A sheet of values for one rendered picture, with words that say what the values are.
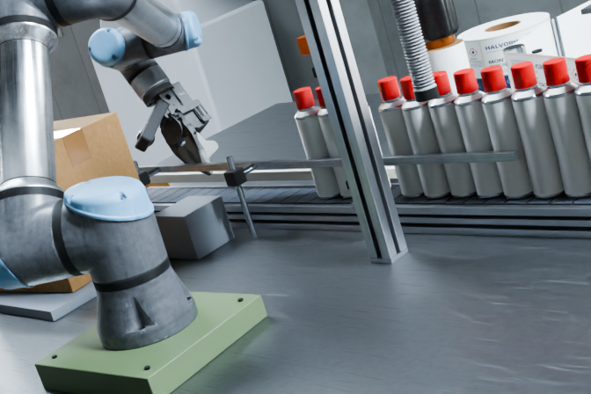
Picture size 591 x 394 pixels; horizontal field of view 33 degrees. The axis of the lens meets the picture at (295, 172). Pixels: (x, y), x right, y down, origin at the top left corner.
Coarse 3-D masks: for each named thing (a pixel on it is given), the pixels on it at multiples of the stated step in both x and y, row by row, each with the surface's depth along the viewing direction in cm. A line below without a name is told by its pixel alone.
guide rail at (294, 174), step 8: (392, 168) 176; (152, 176) 226; (160, 176) 224; (168, 176) 222; (176, 176) 220; (184, 176) 218; (192, 176) 216; (200, 176) 214; (208, 176) 212; (216, 176) 210; (248, 176) 203; (256, 176) 202; (264, 176) 200; (272, 176) 199; (280, 176) 197; (288, 176) 195; (296, 176) 194; (304, 176) 192; (392, 176) 177
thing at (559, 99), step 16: (544, 64) 143; (560, 64) 142; (560, 80) 142; (544, 96) 144; (560, 96) 142; (560, 112) 143; (576, 112) 143; (560, 128) 144; (576, 128) 143; (560, 144) 145; (576, 144) 144; (560, 160) 146; (576, 160) 144; (576, 176) 145; (576, 192) 146
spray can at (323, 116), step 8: (320, 96) 174; (320, 104) 175; (320, 112) 175; (320, 120) 176; (328, 120) 174; (328, 128) 175; (328, 136) 176; (328, 144) 176; (336, 144) 175; (328, 152) 178; (336, 152) 176; (336, 168) 177; (336, 176) 178; (344, 176) 177; (344, 184) 178; (344, 192) 178
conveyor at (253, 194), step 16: (160, 192) 224; (176, 192) 219; (192, 192) 215; (208, 192) 212; (224, 192) 208; (256, 192) 200; (272, 192) 197; (288, 192) 194; (304, 192) 190; (400, 192) 173
